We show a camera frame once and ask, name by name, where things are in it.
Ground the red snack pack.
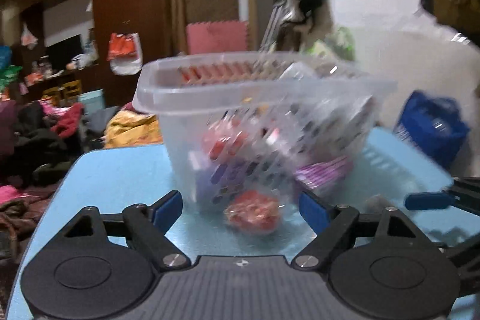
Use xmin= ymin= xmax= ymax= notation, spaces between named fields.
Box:
xmin=224 ymin=190 xmax=281 ymax=235

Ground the purple snack package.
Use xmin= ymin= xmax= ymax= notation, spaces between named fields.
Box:
xmin=295 ymin=157 xmax=353 ymax=197

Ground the blue printed woven bag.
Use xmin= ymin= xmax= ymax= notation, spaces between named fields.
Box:
xmin=394 ymin=90 xmax=470 ymax=170

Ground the yellow patterned blanket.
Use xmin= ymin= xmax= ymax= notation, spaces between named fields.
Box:
xmin=104 ymin=110 xmax=164 ymax=149

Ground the white plastic laundry basket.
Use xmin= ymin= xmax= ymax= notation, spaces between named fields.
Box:
xmin=133 ymin=52 xmax=397 ymax=212

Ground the orange white shopping bag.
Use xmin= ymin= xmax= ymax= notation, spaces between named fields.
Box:
xmin=107 ymin=32 xmax=143 ymax=76

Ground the green white tote bag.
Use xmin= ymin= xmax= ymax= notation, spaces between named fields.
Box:
xmin=304 ymin=26 xmax=356 ymax=61

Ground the pink foam mat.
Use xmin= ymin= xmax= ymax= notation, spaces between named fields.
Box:
xmin=186 ymin=20 xmax=248 ymax=54

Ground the black television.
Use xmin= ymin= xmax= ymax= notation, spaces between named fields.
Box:
xmin=46 ymin=35 xmax=84 ymax=71

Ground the dark red wooden wardrobe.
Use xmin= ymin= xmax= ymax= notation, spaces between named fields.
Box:
xmin=0 ymin=0 xmax=173 ymax=107

